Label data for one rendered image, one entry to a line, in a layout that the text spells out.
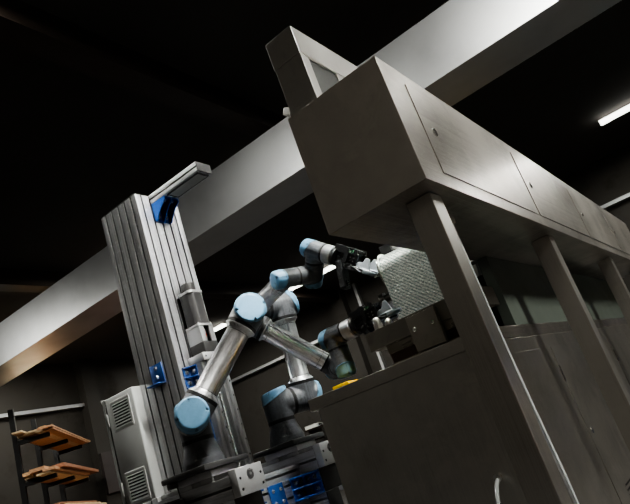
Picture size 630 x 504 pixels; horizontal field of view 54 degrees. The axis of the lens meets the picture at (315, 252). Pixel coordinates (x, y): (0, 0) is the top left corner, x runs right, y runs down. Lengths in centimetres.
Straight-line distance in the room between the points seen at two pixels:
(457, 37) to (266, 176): 185
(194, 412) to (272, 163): 331
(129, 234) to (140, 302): 31
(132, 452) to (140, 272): 74
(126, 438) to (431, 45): 331
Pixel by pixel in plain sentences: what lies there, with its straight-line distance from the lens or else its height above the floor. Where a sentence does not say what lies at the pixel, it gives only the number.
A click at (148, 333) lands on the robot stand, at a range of 271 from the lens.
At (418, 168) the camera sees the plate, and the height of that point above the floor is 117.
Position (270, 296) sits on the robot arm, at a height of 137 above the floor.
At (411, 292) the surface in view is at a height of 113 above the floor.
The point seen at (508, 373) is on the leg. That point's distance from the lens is 123.
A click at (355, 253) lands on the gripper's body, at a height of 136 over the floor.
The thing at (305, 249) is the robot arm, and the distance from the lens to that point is 240.
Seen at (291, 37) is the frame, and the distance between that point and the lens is 152.
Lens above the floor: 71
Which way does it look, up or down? 18 degrees up
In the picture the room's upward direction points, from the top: 19 degrees counter-clockwise
